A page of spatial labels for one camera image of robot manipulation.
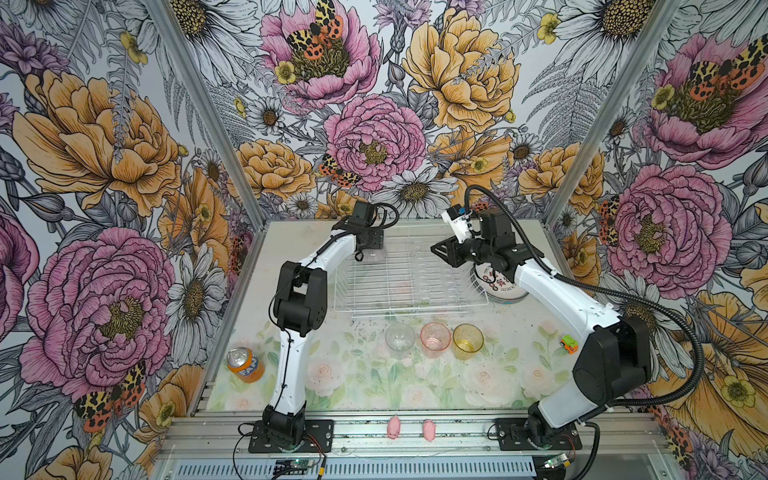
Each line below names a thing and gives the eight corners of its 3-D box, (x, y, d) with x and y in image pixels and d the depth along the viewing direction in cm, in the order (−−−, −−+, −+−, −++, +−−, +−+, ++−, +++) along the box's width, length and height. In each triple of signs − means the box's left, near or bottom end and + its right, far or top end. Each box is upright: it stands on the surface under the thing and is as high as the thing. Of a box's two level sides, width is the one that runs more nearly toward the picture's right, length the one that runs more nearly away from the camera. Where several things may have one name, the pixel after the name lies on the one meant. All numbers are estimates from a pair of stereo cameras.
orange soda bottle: (240, 384, 84) (221, 369, 75) (246, 363, 88) (229, 346, 78) (262, 384, 84) (246, 369, 75) (268, 363, 88) (253, 346, 78)
